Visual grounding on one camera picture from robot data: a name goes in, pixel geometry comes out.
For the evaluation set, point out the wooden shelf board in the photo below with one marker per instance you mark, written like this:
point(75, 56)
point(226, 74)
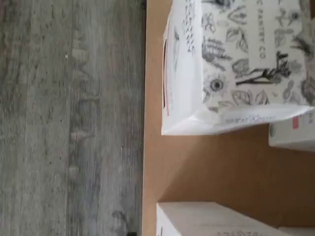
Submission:
point(209, 167)

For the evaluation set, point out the white floral box pink strip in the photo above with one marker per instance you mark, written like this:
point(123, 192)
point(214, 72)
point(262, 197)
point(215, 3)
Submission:
point(290, 134)
point(221, 73)

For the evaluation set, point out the white floral box green strip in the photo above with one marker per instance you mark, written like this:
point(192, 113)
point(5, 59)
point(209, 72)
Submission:
point(209, 218)

